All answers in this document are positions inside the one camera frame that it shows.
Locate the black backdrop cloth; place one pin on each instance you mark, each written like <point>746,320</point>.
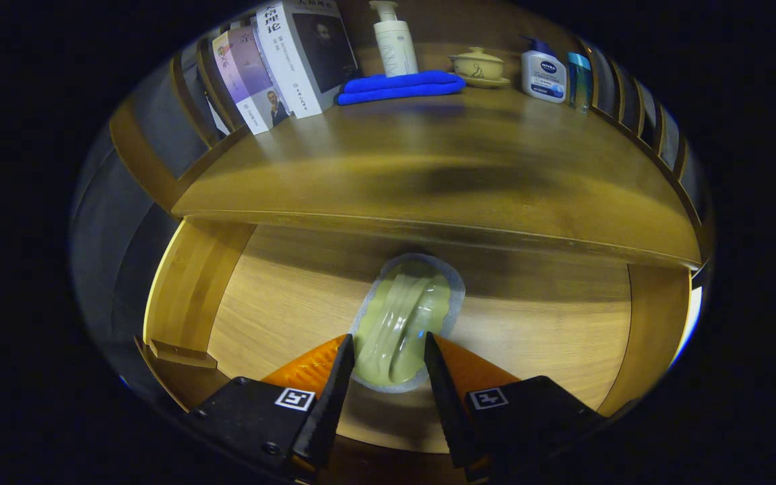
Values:
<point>102,236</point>

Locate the white and black book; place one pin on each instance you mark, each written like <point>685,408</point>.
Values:
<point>307,60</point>

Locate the yellow lidded tea cup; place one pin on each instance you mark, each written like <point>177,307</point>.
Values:
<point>477,67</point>

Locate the teal bottle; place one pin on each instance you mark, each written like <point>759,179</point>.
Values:
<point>579,84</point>

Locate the blue folded cloth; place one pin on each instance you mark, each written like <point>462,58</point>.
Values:
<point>395,87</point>

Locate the purple book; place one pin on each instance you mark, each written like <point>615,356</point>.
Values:
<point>250,74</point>

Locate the wooden cabinet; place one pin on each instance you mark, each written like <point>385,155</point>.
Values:
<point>435,27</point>

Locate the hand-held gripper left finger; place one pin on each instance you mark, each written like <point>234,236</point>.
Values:
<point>327,417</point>

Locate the wooden drawer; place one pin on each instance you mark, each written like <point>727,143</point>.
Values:
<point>280,310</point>

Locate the white pump bottle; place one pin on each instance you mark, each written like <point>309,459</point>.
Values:
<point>396,50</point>

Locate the wooden countertop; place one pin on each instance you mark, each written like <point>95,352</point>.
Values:
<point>462,168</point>

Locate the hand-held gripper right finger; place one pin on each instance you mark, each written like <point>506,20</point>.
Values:
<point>452,417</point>

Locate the white lotion bottle blue cap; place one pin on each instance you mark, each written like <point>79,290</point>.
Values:
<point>544,77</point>

